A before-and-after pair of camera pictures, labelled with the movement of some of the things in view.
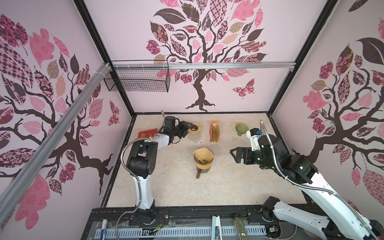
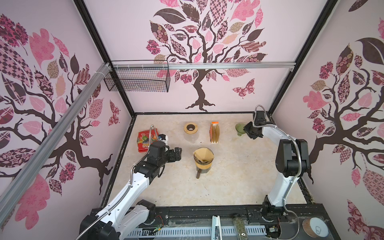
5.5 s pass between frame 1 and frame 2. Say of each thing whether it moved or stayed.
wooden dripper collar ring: stayed
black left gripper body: moved
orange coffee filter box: stayed
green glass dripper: stayed
